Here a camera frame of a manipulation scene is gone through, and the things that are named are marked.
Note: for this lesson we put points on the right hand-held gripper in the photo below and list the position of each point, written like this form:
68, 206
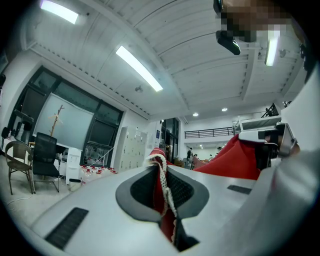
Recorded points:
285, 142

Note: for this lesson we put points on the black head camera mount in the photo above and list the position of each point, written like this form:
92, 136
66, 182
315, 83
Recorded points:
228, 42

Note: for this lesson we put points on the black mezzanine railing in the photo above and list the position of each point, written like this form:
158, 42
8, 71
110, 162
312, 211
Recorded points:
200, 133

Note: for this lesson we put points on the black framed glass door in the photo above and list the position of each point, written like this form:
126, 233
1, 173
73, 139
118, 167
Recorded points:
171, 135

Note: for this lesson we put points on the white shelving rack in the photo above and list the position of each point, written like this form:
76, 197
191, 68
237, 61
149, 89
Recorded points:
257, 123

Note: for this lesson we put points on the person's head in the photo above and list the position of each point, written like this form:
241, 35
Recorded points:
255, 17

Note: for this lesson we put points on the grey locker cabinet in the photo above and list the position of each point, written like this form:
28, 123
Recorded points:
132, 150

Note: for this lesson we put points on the cluster of clear water jugs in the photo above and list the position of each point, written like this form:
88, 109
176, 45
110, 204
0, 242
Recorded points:
92, 175

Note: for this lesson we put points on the red tablecloth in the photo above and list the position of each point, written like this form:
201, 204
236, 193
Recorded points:
232, 160

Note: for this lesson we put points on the round ceiling fixture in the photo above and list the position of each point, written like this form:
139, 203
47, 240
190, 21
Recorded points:
139, 89

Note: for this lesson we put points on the cardboard box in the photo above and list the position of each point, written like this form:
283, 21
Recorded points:
179, 162

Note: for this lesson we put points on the white water dispenser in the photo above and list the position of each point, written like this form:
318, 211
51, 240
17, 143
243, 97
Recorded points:
73, 162

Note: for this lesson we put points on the black mesh office chair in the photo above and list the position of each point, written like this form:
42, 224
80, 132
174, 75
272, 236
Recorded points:
45, 147

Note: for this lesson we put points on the long ceiling light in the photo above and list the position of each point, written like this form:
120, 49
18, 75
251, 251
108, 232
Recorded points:
272, 50
140, 68
60, 11

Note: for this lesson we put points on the wooden coat rack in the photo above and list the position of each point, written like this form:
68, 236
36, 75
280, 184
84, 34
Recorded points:
55, 124

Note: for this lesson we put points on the round recessed ceiling light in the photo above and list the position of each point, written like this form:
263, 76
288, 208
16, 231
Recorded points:
195, 114
224, 109

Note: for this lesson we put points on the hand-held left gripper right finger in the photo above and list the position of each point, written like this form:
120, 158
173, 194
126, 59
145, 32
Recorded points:
220, 200

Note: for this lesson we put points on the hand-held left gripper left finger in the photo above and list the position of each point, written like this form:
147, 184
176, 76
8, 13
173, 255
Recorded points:
95, 215

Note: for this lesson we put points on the black framed window wall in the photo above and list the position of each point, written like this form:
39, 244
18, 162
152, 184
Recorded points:
70, 117

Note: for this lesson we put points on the small white waste bin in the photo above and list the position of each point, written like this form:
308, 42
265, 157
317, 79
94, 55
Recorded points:
75, 186

